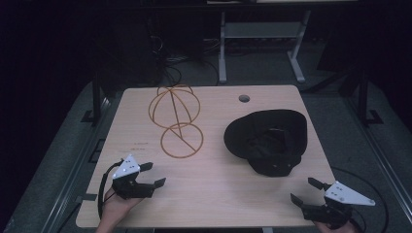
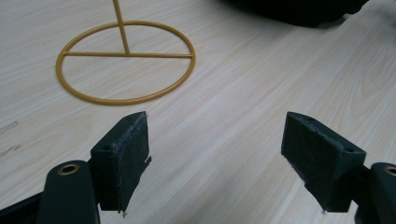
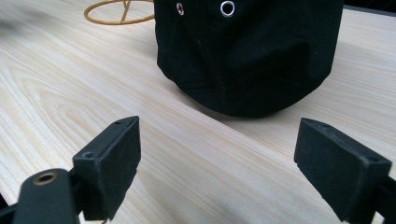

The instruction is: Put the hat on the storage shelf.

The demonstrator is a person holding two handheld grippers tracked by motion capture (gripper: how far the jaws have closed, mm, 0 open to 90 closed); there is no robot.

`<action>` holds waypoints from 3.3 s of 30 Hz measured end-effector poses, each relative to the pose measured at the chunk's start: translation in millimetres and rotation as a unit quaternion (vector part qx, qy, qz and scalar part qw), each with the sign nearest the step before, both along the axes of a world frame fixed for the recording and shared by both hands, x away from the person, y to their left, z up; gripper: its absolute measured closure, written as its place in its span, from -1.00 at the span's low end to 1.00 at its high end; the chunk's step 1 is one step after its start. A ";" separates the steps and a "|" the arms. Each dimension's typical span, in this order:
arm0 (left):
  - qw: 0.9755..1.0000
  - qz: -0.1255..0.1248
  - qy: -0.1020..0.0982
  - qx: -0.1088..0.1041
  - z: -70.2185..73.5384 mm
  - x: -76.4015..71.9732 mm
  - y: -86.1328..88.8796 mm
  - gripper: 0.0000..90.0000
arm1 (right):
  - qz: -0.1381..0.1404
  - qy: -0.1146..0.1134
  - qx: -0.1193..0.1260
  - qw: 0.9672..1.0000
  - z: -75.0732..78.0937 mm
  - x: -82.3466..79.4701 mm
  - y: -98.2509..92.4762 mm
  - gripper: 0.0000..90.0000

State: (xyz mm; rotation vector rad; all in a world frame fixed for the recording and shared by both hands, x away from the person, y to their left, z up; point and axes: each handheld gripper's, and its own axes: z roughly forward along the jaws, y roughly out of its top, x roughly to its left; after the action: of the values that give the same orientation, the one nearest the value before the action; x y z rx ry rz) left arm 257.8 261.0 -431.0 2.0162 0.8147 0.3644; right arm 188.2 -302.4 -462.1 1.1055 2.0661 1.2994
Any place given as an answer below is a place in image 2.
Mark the dark object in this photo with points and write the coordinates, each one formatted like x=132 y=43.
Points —
x=299 y=11

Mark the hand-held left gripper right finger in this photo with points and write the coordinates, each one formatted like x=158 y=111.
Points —
x=320 y=158

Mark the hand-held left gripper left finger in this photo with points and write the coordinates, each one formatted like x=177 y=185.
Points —
x=120 y=161

